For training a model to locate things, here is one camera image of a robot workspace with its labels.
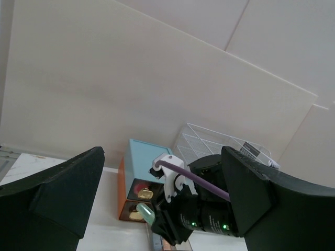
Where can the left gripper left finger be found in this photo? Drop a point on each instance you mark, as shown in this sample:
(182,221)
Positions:
(49,210)

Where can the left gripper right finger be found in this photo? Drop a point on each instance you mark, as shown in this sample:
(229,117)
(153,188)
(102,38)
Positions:
(274,210)

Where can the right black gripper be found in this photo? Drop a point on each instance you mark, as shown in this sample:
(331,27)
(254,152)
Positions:
(168,220)

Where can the green chalk stick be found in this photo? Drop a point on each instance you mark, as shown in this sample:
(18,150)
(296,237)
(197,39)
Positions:
(147,214)

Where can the teal mini drawer chest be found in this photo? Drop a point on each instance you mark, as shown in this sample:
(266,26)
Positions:
(134,167)

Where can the pink cap bottle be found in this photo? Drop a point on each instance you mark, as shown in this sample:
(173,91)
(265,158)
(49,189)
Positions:
(139,186)

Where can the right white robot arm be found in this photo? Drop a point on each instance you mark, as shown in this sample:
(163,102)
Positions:
(214,211)

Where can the aluminium frame rail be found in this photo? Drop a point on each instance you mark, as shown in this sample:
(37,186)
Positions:
(8,157)

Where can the white wire desk organizer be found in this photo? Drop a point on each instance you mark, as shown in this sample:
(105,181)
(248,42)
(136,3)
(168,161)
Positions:
(194,142)

